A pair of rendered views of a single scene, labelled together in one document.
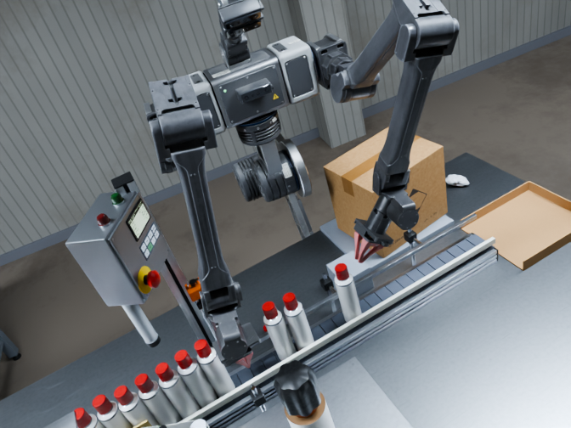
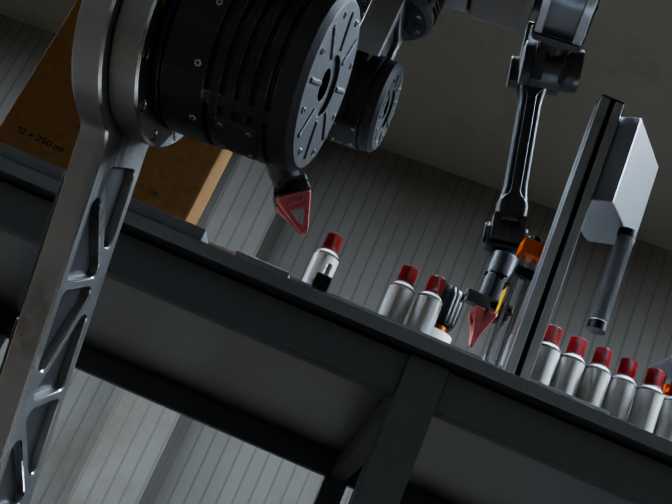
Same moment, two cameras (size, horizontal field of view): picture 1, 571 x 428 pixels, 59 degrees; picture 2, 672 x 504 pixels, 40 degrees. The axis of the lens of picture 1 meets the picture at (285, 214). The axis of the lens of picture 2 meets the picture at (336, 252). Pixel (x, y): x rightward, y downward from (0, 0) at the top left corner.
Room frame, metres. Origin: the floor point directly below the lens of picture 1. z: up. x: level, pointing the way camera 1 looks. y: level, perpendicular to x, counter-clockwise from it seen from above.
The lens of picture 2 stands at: (2.56, 0.47, 0.46)
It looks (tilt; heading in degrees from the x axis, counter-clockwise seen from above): 19 degrees up; 199
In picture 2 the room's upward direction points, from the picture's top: 24 degrees clockwise
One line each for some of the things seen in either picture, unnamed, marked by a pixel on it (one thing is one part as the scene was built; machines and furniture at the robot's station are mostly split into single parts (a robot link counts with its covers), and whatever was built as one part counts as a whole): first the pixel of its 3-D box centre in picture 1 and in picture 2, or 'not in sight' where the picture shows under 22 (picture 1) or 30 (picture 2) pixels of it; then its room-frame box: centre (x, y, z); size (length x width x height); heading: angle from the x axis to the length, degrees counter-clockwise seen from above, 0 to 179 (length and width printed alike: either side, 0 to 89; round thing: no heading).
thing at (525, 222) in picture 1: (526, 222); not in sight; (1.13, -0.72, 0.85); 0.30 x 0.26 x 0.04; 106
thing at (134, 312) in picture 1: (136, 315); (611, 280); (0.91, 0.42, 1.18); 0.04 x 0.04 x 0.21
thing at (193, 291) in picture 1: (217, 331); (504, 319); (0.90, 0.26, 1.05); 0.10 x 0.04 x 0.33; 16
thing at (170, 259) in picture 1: (178, 284); (556, 254); (0.98, 0.32, 1.17); 0.04 x 0.04 x 0.67; 16
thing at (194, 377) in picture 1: (195, 380); (538, 376); (0.83, 0.34, 0.98); 0.05 x 0.05 x 0.20
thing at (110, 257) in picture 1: (123, 247); (611, 181); (0.91, 0.36, 1.38); 0.17 x 0.10 x 0.19; 161
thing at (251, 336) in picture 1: (233, 335); (491, 293); (0.80, 0.20, 1.12); 0.10 x 0.07 x 0.07; 106
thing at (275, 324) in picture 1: (278, 331); (419, 325); (0.90, 0.11, 0.98); 0.05 x 0.05 x 0.20
